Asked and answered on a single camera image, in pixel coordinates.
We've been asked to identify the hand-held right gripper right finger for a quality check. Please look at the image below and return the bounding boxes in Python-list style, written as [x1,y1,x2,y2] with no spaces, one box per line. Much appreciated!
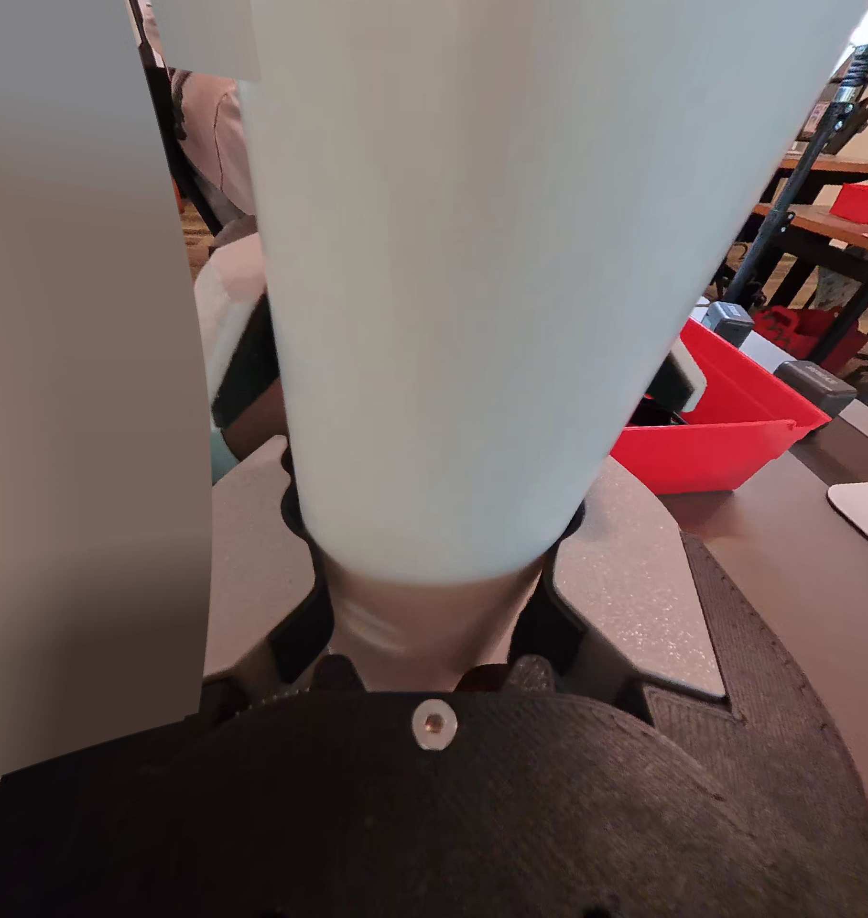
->
[509,458,727,700]

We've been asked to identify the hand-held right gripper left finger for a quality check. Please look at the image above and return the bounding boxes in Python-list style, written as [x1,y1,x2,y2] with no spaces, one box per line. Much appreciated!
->
[203,436,335,684]

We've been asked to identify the red plastic bin with cables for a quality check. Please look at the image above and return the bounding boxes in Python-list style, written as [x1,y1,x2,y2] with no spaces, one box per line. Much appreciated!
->
[609,316,833,497]

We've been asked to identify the white paper roll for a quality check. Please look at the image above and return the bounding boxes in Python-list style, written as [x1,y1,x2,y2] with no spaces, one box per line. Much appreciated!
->
[238,0,868,693]

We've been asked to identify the person's left hand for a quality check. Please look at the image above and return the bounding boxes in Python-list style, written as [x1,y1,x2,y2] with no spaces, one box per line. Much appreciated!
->
[225,400,292,462]

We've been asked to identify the white and black device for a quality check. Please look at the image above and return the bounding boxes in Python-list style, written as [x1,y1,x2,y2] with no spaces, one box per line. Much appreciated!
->
[645,337,709,431]

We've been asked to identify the wooden table black legs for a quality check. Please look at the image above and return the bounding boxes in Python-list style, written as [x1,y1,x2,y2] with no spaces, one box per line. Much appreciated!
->
[753,153,868,311]

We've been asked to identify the small red box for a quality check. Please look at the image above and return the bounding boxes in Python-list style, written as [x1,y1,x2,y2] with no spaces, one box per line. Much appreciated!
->
[830,182,868,224]

